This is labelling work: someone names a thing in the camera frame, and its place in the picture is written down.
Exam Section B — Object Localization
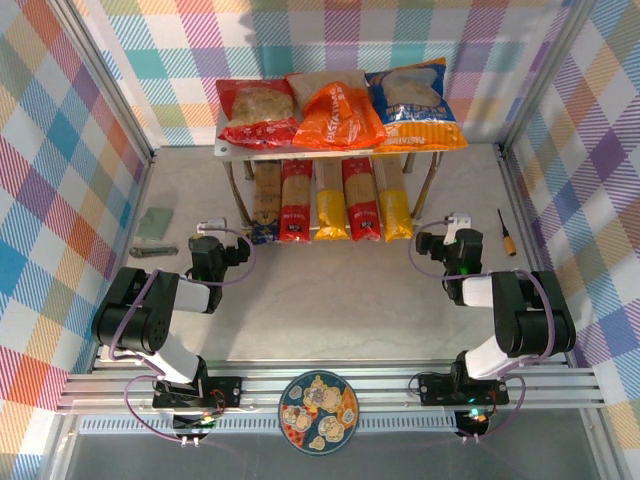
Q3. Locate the black controller board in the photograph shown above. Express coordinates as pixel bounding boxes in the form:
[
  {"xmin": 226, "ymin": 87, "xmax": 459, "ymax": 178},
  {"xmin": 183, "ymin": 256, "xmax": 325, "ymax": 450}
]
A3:
[
  {"xmin": 454, "ymin": 405, "xmax": 494, "ymax": 441},
  {"xmin": 172, "ymin": 409, "xmax": 224, "ymax": 446}
]

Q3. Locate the grey utility knife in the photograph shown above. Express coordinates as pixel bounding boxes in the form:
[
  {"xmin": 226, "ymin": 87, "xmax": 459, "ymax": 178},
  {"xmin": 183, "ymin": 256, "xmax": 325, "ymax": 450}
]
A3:
[{"xmin": 129, "ymin": 243, "xmax": 180, "ymax": 259}]

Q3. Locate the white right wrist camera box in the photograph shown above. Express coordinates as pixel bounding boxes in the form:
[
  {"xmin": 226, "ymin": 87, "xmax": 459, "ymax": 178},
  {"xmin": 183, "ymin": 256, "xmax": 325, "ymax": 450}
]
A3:
[{"xmin": 443, "ymin": 212, "xmax": 472, "ymax": 246}]

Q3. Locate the orange macaroni bag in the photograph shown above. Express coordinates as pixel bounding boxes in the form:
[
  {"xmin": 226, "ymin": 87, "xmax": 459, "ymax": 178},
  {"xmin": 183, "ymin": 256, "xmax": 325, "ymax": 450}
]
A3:
[{"xmin": 284, "ymin": 69, "xmax": 389, "ymax": 150}]

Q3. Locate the yellow spaghetti bag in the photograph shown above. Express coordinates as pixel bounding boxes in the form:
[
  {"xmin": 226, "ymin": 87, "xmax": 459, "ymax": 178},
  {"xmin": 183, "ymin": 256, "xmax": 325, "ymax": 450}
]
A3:
[
  {"xmin": 372, "ymin": 153, "xmax": 416, "ymax": 244},
  {"xmin": 313, "ymin": 158, "xmax": 351, "ymax": 241}
]

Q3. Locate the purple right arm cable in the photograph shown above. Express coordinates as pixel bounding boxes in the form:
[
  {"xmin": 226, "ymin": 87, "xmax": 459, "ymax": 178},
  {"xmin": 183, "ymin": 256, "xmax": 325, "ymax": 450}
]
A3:
[{"xmin": 409, "ymin": 222, "xmax": 559, "ymax": 444}]

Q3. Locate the white slotted cable duct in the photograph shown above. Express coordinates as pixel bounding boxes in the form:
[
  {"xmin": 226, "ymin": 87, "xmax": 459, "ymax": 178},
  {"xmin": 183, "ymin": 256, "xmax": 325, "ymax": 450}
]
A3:
[{"xmin": 79, "ymin": 414, "xmax": 464, "ymax": 434}]

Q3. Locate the round bear print coaster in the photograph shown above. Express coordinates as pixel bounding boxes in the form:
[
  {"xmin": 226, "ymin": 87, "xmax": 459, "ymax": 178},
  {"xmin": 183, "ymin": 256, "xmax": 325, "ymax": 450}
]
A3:
[{"xmin": 277, "ymin": 369, "xmax": 359, "ymax": 456}]

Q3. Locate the green sponge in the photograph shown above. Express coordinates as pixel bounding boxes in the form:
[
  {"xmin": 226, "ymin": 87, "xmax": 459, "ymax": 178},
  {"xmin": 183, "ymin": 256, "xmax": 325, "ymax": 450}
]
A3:
[{"xmin": 137, "ymin": 206, "xmax": 175, "ymax": 240}]

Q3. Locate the orange handled screwdriver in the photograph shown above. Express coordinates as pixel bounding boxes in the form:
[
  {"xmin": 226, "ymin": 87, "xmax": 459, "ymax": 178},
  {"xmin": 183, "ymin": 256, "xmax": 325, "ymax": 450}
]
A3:
[{"xmin": 495, "ymin": 207, "xmax": 519, "ymax": 258}]

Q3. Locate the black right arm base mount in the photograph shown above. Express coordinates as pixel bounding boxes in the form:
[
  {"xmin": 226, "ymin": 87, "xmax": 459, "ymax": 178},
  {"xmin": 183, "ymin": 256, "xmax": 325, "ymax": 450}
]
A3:
[{"xmin": 417, "ymin": 373, "xmax": 510, "ymax": 407}]

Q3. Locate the red short pasta bag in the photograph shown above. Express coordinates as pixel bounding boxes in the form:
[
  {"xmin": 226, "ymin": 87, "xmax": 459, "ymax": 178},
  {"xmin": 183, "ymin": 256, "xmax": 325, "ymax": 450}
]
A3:
[{"xmin": 214, "ymin": 77, "xmax": 301, "ymax": 151}]

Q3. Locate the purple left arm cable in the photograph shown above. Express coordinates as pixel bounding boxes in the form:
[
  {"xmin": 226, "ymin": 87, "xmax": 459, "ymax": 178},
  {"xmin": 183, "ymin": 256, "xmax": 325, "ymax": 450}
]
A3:
[{"xmin": 107, "ymin": 227, "xmax": 259, "ymax": 444}]

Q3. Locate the aluminium extrusion frame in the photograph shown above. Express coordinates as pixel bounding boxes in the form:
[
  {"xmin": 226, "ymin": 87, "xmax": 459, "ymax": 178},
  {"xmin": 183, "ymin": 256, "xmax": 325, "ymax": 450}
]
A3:
[{"xmin": 0, "ymin": 0, "xmax": 640, "ymax": 480}]

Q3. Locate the blue and orange pasta bag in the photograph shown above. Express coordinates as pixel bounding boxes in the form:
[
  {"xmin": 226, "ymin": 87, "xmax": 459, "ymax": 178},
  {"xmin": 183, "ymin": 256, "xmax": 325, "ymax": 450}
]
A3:
[{"xmin": 364, "ymin": 57, "xmax": 470, "ymax": 154}]

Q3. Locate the red spaghetti bag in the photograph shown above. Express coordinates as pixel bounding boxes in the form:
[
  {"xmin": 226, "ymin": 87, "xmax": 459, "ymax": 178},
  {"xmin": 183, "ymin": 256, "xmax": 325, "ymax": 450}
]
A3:
[
  {"xmin": 341, "ymin": 157, "xmax": 384, "ymax": 244},
  {"xmin": 278, "ymin": 158, "xmax": 315, "ymax": 245}
]

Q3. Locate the brown pasta packet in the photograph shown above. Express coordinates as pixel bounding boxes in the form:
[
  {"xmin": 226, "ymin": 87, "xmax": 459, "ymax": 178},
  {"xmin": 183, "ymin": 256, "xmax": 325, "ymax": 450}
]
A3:
[{"xmin": 249, "ymin": 160, "xmax": 282, "ymax": 245}]

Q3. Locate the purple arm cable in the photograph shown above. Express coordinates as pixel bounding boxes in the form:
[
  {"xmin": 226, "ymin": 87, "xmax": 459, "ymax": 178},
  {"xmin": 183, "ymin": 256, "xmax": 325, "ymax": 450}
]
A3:
[
  {"xmin": 409, "ymin": 222, "xmax": 559, "ymax": 444},
  {"xmin": 107, "ymin": 227, "xmax": 259, "ymax": 444}
]

